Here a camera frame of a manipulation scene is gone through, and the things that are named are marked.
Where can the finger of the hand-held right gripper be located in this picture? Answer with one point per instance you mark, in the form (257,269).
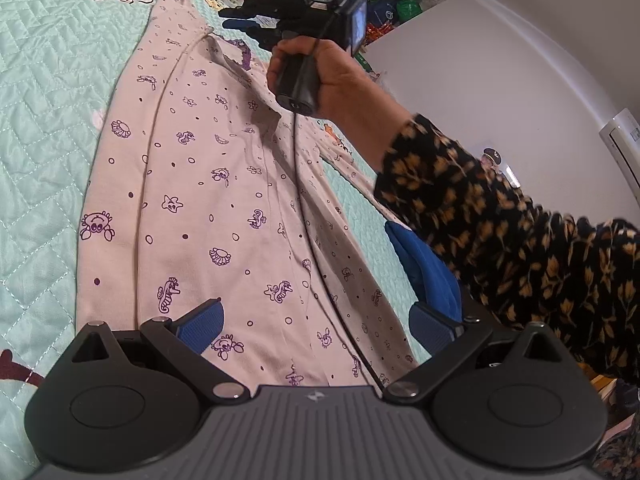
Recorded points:
(237,24)
(232,11)

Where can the person's right forearm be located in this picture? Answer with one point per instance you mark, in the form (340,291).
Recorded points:
(475,210)

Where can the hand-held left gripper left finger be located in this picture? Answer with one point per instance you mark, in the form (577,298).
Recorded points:
(202,325)

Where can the mint quilted bee bedspread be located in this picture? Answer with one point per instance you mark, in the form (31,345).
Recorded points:
(50,110)

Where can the green bag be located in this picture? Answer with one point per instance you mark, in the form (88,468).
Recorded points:
(410,10)

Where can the blue cloth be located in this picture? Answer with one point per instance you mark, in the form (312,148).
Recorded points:
(425,270)

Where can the cream printed pajama top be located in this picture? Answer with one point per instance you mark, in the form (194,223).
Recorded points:
(200,160)

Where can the white air conditioner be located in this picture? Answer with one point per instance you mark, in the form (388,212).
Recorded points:
(625,140)

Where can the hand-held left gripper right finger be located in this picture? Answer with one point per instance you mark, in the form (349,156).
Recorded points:
(432,327)

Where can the person's right hand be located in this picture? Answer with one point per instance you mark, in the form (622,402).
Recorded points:
(350,80)

